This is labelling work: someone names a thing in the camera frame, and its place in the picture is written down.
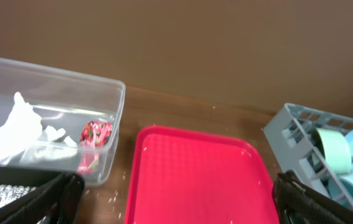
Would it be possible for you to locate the red serving tray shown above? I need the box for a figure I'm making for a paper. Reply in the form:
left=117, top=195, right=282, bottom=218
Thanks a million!
left=125, top=126, right=278, bottom=224

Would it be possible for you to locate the red snack wrapper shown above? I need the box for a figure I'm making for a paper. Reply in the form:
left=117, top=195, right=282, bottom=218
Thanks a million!
left=77, top=121, right=113, bottom=175

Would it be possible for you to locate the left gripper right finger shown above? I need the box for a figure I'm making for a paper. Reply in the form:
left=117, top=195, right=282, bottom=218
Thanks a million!
left=272, top=173, right=353, bottom=224

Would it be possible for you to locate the black food waste tray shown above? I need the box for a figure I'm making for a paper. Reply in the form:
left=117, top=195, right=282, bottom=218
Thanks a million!
left=0, top=167, right=68, bottom=223

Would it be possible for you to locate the white tissue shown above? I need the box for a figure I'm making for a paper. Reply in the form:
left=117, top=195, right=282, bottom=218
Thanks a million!
left=0, top=92, right=77, bottom=165

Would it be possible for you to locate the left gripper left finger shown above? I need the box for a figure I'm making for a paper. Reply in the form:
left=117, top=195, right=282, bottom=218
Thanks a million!
left=0, top=174, right=85, bottom=224

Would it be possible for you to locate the clear plastic waste bin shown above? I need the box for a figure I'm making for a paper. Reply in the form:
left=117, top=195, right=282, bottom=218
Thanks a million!
left=0, top=58, right=126, bottom=185

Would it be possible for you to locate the green bowl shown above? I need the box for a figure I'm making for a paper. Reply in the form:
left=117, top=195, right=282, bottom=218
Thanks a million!
left=312, top=128, right=352, bottom=175

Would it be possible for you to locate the grey dishwasher rack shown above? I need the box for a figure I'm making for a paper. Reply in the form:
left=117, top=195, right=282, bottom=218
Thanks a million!
left=263, top=103, right=353, bottom=211

